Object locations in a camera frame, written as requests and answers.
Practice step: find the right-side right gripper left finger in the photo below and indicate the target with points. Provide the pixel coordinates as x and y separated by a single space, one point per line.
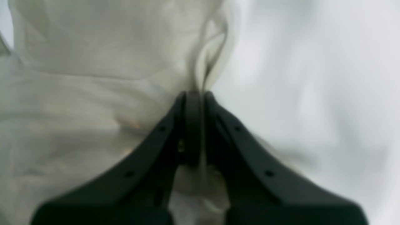
137 190

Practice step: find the right-side right gripper right finger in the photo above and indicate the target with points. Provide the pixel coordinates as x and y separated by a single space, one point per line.
261 190

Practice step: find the beige T-shirt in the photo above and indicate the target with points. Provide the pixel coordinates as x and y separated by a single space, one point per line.
87 80

